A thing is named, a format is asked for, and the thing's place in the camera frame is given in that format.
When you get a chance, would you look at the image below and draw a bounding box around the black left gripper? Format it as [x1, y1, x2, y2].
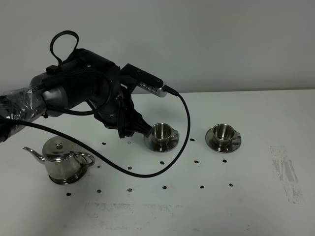
[94, 64, 152, 138]

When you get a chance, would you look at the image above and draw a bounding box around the stainless steel teapot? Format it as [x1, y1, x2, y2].
[23, 136, 95, 179]

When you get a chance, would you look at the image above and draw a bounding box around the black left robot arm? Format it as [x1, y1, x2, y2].
[0, 49, 163, 141]

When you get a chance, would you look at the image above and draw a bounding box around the left stainless steel teacup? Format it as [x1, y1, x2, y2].
[151, 123, 179, 145]

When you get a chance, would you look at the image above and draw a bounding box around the stainless steel teacup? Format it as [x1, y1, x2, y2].
[151, 123, 179, 145]
[213, 123, 241, 147]

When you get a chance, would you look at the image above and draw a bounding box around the right stainless steel teacup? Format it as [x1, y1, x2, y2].
[213, 123, 241, 147]

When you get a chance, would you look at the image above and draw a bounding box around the steel teapot saucer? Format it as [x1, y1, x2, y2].
[49, 167, 88, 185]

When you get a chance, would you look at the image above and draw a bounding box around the left steel cup saucer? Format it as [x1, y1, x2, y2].
[144, 134, 179, 152]

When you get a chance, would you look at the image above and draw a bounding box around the steel cup saucer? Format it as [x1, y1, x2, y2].
[144, 134, 179, 152]
[205, 127, 242, 153]

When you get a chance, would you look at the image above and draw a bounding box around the right steel cup saucer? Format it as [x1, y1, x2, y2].
[205, 127, 242, 153]

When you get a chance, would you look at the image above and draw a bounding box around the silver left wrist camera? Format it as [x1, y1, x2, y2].
[137, 81, 167, 97]

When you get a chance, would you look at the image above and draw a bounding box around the black left camera cable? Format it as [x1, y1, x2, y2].
[0, 30, 192, 178]

